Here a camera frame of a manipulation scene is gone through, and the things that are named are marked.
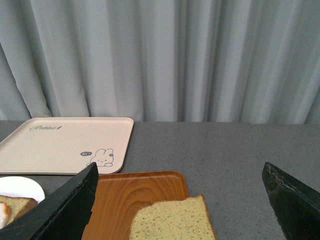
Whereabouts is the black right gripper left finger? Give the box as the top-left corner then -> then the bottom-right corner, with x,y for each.
0,162 -> 99,240

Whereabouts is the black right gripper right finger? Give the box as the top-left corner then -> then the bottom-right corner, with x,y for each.
262,162 -> 320,240

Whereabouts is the white round plate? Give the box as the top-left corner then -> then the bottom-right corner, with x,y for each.
0,176 -> 45,203

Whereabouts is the bread slice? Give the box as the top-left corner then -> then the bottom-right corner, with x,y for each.
0,195 -> 38,226
129,194 -> 217,240

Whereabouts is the brown wooden tray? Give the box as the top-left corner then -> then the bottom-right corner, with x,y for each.
82,170 -> 189,240

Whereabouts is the beige rabbit tray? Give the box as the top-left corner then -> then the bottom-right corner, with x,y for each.
0,117 -> 134,175

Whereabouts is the grey curtain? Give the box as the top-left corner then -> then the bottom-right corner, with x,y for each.
0,0 -> 320,124

